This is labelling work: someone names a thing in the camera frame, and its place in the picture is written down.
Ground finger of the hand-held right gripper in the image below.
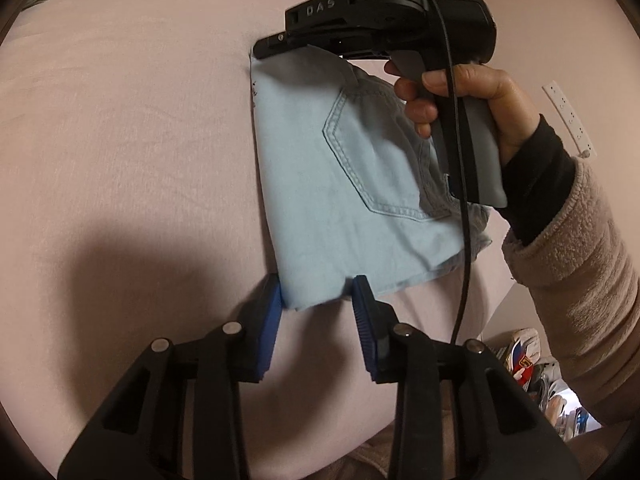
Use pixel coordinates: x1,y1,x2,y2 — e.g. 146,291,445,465
253,31,351,61

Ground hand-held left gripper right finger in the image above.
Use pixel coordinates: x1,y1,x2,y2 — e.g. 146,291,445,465
351,275,584,480

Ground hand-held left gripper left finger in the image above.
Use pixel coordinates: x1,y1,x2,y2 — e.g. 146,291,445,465
57,274,284,480

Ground light blue denim pants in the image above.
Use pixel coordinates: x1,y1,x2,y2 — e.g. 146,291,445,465
249,44,495,312

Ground person's right forearm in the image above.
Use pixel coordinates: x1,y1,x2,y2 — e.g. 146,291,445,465
499,114,640,428

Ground person's right hand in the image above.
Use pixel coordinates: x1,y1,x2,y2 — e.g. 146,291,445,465
394,65,543,165

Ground pink bed sheet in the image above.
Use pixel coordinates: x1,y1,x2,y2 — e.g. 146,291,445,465
0,0,521,480

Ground colourful clutter pile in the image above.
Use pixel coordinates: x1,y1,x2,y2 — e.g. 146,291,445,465
487,326,604,442

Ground white power strip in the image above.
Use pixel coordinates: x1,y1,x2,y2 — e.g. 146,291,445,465
542,79,597,159

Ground black cable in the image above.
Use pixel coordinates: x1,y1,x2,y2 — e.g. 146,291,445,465
410,0,474,347

